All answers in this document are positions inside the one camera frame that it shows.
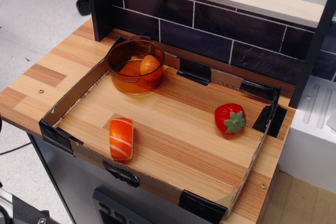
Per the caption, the white aluminium block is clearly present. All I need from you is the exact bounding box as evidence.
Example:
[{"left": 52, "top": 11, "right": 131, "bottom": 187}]
[{"left": 279, "top": 76, "right": 335, "bottom": 193}]

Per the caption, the amber transparent pot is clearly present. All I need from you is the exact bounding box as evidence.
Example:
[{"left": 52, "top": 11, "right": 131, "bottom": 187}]
[{"left": 105, "top": 36, "right": 165, "bottom": 95}]

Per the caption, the salmon sushi toy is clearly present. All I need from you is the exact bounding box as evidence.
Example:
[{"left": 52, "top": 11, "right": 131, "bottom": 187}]
[{"left": 109, "top": 118, "right": 134, "bottom": 161}]

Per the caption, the cardboard fence with black tape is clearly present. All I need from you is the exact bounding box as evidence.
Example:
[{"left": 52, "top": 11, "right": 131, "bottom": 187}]
[{"left": 40, "top": 35, "right": 294, "bottom": 223}]

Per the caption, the red toy strawberry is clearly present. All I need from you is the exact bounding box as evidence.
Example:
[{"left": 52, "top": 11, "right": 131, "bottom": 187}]
[{"left": 214, "top": 103, "right": 247, "bottom": 138}]

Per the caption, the black office chair wheel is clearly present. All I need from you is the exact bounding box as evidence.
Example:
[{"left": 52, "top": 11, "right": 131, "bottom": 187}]
[{"left": 76, "top": 0, "right": 91, "bottom": 16}]

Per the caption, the dark brick backsplash panel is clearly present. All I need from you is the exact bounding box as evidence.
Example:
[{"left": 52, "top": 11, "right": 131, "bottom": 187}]
[{"left": 86, "top": 0, "right": 336, "bottom": 109}]

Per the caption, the orange toy carrot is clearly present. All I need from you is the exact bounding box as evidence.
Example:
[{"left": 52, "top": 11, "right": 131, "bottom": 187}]
[{"left": 131, "top": 55, "right": 162, "bottom": 81}]

